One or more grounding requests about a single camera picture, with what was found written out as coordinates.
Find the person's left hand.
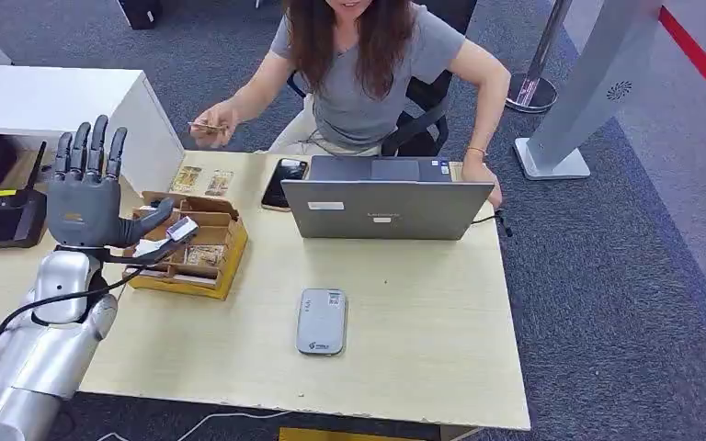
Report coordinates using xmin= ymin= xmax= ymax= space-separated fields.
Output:
xmin=461 ymin=159 xmax=504 ymax=212

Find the person's right hand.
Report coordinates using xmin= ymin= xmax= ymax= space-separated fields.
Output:
xmin=189 ymin=100 xmax=240 ymax=151

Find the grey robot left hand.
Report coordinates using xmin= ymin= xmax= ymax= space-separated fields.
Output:
xmin=46 ymin=114 xmax=176 ymax=251

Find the yellowish picture card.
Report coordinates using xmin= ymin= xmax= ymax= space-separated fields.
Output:
xmin=168 ymin=165 xmax=204 ymax=196

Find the pale picture card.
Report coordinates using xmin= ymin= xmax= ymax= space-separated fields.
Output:
xmin=204 ymin=170 xmax=235 ymax=198

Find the black office chair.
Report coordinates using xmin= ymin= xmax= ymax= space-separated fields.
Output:
xmin=286 ymin=70 xmax=455 ymax=158

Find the black router with antenna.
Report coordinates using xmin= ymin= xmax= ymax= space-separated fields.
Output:
xmin=0 ymin=141 xmax=49 ymax=253

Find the black smartphone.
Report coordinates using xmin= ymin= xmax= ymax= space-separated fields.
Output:
xmin=260 ymin=158 xmax=310 ymax=213

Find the grey laptop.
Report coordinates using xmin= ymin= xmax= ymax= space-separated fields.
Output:
xmin=280 ymin=154 xmax=495 ymax=242

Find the white cabinet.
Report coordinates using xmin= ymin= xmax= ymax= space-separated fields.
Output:
xmin=0 ymin=64 xmax=185 ymax=196

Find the black box on floor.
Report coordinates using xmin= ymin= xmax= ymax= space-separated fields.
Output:
xmin=116 ymin=0 xmax=165 ymax=31

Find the brown card inside box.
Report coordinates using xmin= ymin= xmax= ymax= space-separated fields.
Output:
xmin=183 ymin=244 xmax=227 ymax=268

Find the person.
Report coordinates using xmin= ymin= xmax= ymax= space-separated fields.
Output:
xmin=189 ymin=0 xmax=513 ymax=212

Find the wooden card box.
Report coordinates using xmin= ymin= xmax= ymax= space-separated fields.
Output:
xmin=122 ymin=190 xmax=249 ymax=301

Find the grey kiosk stand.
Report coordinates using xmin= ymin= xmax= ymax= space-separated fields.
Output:
xmin=514 ymin=0 xmax=665 ymax=182

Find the yellow panel under desk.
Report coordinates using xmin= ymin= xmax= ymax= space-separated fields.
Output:
xmin=279 ymin=427 xmax=440 ymax=441

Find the black laptop cable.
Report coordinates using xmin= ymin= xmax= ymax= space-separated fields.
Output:
xmin=472 ymin=209 xmax=514 ymax=239

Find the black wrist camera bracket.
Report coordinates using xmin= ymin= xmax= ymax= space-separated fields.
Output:
xmin=54 ymin=235 xmax=199 ymax=267

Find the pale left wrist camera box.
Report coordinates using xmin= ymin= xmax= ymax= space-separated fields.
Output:
xmin=165 ymin=216 xmax=200 ymax=243

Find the chrome stanchion post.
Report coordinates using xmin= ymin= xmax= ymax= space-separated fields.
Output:
xmin=505 ymin=0 xmax=574 ymax=115

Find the white cable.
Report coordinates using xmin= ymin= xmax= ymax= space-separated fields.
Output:
xmin=96 ymin=411 xmax=293 ymax=441

